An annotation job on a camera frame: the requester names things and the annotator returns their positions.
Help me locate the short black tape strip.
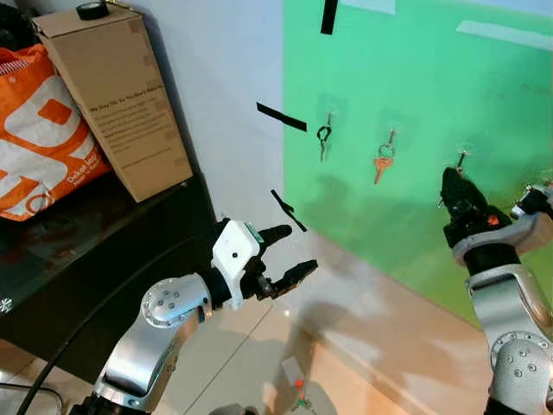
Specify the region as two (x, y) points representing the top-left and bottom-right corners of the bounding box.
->
(270, 189), (308, 233)

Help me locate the orange key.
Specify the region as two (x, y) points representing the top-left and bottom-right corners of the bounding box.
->
(372, 142), (397, 186)

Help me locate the white tag keyring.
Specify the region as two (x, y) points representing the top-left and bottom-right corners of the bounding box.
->
(280, 355), (315, 412)

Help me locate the green screen sheet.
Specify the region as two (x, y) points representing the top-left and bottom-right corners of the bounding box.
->
(283, 0), (553, 328)

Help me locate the long black tape strip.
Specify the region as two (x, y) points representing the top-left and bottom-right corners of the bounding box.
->
(256, 101), (308, 133)

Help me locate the long white tape strip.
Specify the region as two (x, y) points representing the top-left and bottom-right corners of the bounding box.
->
(455, 19), (553, 51)

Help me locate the black cabinet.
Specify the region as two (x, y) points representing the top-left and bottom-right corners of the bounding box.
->
(0, 171), (228, 386)

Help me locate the short white tape strip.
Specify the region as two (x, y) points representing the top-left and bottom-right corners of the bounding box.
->
(340, 0), (397, 16)

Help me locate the brown cardboard box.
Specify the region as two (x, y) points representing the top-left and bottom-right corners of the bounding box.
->
(33, 7), (194, 203)

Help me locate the upright black tape strip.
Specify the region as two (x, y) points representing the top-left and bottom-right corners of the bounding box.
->
(321, 0), (340, 36)

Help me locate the orange and white shopping bag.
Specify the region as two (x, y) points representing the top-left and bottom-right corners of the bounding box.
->
(0, 43), (114, 222)

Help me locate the black tape roll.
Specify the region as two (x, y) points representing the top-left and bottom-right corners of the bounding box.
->
(75, 0), (110, 22)

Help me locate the black bag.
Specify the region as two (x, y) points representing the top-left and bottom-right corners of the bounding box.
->
(0, 3), (41, 51)

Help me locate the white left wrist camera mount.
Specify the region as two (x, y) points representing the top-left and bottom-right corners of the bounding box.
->
(212, 219), (264, 289)

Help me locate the clear adhesive wall hook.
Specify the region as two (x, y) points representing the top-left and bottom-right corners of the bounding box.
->
(453, 137), (477, 169)
(382, 116), (406, 149)
(527, 163), (553, 192)
(317, 93), (340, 131)

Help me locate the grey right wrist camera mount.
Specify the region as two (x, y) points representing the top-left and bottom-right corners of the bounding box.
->
(451, 184), (553, 265)

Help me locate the key with black ring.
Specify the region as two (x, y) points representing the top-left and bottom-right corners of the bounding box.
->
(315, 123), (334, 163)

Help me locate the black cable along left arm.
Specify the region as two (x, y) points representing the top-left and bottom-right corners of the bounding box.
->
(16, 235), (217, 415)

